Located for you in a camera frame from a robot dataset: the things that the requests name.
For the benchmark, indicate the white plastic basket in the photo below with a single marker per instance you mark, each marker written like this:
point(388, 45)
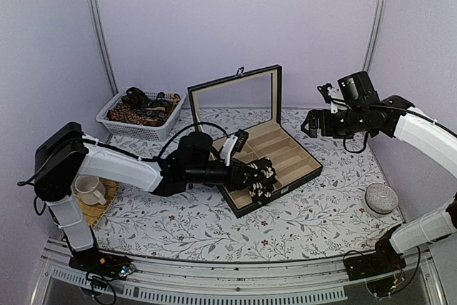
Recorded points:
point(159, 133)

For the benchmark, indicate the white ceramic mug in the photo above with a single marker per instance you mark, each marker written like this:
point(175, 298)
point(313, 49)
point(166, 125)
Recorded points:
point(91, 190)

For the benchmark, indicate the metal frame post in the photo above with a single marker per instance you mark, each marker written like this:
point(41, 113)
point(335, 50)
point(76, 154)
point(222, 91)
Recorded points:
point(95, 14)
point(379, 11)

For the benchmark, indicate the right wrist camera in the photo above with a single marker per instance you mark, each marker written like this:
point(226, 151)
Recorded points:
point(327, 91)

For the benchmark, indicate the woven bamboo tray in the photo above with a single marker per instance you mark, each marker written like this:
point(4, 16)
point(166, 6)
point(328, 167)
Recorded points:
point(93, 210)

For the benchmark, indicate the left metal frame post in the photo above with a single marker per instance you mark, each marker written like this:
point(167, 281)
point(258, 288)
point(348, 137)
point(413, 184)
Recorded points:
point(95, 14)

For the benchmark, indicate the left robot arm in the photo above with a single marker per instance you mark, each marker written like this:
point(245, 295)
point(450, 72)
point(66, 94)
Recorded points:
point(69, 154)

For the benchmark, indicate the floral tablecloth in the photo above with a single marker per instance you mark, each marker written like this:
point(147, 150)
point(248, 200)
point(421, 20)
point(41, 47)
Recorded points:
point(325, 217)

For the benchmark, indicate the black floral tie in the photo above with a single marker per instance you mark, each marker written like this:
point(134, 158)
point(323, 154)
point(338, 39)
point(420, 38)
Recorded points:
point(260, 177)

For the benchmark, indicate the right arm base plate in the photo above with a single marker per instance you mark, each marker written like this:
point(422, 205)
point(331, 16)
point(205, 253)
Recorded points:
point(362, 266)

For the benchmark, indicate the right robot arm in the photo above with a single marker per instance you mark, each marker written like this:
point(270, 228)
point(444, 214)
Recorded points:
point(361, 110)

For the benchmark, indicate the brown patterned ties pile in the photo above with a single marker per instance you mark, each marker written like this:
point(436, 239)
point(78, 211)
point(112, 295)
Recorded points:
point(135, 107)

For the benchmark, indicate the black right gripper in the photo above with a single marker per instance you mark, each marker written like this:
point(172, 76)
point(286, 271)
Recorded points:
point(314, 117)

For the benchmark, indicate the patterned round bowl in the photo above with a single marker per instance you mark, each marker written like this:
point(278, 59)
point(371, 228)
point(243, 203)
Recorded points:
point(381, 199)

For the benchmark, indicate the right metal frame post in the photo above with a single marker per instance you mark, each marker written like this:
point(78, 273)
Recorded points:
point(379, 11)

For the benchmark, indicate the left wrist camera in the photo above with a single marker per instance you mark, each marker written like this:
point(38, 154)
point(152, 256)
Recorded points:
point(232, 145)

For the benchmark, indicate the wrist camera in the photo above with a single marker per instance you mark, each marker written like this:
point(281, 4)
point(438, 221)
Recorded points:
point(232, 145)
point(327, 91)

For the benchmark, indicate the black compartment storage box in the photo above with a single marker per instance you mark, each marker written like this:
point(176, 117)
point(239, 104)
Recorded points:
point(252, 101)

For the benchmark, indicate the aluminium front rail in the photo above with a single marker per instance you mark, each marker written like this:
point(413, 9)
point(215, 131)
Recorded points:
point(168, 281)

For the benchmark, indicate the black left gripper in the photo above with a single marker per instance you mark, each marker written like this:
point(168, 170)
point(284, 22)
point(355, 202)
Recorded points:
point(236, 180)

